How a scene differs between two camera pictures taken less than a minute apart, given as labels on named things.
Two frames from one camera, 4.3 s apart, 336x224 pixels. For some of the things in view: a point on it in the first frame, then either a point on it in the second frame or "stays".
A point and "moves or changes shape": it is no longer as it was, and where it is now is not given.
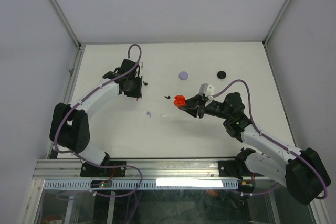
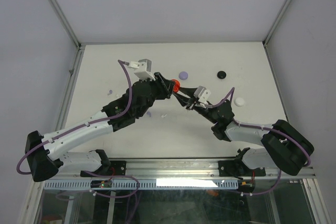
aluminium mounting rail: [150, 168] stays
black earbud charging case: [221, 74] stays
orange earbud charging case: [179, 100] moves or changes shape
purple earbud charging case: [183, 75] stays
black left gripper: [138, 93] -> [164, 86]
